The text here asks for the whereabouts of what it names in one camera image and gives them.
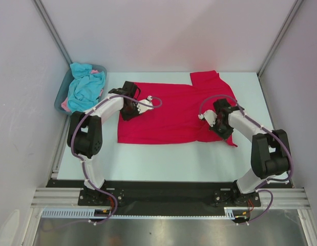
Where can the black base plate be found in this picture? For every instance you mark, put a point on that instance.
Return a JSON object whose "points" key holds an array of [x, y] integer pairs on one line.
{"points": [[149, 198]]}

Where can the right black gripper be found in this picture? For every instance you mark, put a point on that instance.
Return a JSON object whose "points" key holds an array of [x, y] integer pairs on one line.
{"points": [[220, 129]]}

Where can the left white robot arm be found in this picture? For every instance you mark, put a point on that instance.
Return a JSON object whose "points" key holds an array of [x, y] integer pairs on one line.
{"points": [[85, 129]]}

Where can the cyan t shirt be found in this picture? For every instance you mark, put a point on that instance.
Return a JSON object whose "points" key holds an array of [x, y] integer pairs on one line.
{"points": [[84, 87]]}

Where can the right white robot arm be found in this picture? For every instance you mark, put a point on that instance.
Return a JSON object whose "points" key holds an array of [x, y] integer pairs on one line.
{"points": [[270, 158]]}

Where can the aluminium frame rail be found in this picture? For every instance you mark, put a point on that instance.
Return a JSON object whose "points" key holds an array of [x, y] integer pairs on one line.
{"points": [[283, 199]]}

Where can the red t shirt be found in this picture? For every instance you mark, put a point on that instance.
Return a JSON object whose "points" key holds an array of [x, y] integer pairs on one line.
{"points": [[176, 121]]}

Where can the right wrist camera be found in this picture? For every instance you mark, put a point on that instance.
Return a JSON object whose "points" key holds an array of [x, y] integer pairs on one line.
{"points": [[209, 116]]}

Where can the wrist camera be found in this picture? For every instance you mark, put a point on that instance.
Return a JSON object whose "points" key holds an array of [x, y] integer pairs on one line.
{"points": [[209, 116], [145, 105]]}

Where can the grey plastic bin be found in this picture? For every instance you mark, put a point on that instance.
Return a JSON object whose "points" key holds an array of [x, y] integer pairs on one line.
{"points": [[81, 88]]}

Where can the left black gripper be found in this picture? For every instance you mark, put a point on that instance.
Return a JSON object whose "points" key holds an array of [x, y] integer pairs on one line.
{"points": [[127, 117]]}

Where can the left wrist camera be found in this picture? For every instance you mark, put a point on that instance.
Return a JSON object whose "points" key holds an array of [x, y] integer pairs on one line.
{"points": [[145, 105]]}

